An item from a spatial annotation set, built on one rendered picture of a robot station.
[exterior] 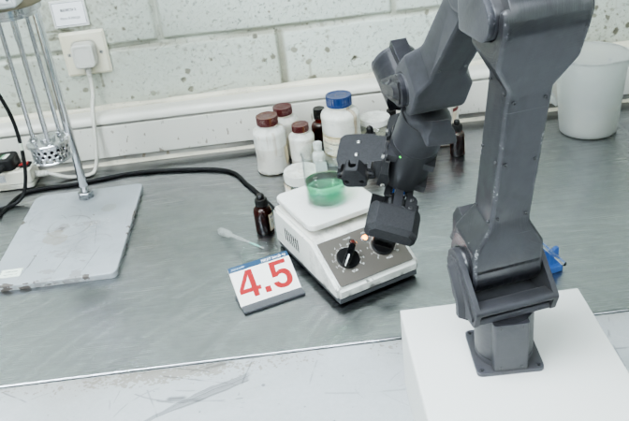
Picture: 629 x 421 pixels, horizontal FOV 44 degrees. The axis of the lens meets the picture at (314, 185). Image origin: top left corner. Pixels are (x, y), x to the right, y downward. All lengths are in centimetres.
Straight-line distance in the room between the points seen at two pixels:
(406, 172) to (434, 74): 18
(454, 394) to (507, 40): 35
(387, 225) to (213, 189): 58
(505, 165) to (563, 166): 75
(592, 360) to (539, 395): 7
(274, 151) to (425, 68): 66
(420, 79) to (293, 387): 40
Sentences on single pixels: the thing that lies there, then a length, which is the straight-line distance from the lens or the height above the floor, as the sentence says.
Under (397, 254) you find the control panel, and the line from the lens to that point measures 109.
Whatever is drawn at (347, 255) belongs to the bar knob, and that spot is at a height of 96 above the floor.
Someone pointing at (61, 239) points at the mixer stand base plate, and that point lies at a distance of 134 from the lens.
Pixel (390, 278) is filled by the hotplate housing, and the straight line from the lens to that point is 108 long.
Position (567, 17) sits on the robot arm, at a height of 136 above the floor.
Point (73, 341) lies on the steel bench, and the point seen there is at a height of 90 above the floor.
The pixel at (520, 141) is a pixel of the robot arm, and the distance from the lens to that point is 65.
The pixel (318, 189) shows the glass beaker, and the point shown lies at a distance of 109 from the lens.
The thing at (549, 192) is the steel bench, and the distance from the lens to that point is 131.
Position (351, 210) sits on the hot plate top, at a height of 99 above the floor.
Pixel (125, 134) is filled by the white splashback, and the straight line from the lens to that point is 155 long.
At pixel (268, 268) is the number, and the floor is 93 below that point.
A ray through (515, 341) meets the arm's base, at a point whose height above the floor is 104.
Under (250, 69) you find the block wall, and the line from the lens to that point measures 153.
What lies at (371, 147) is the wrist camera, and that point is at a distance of 92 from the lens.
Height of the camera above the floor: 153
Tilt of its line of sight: 27 degrees down
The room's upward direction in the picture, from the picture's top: 7 degrees counter-clockwise
